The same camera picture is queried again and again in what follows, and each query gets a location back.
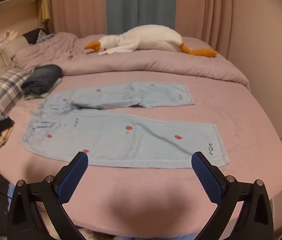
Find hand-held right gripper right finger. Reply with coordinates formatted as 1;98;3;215
191;151;274;240

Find plaid pillow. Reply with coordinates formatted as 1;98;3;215
0;69;33;117

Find black clothing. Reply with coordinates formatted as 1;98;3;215
22;29;50;45

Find white goose plush toy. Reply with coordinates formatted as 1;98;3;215
84;24;218;58

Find white pillow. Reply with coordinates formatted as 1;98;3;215
0;36;32;68

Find pink curtain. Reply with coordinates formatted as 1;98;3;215
45;0;109;39
175;0;234;51

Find light blue jeans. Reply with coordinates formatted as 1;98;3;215
21;81;230;168

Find blue curtain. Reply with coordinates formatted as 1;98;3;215
105;0;176;34

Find folded dark jeans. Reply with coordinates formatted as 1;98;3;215
21;64;63;97

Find pink quilt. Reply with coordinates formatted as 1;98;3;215
14;32;250;90

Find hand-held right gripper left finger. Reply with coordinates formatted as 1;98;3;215
7;151;89;240

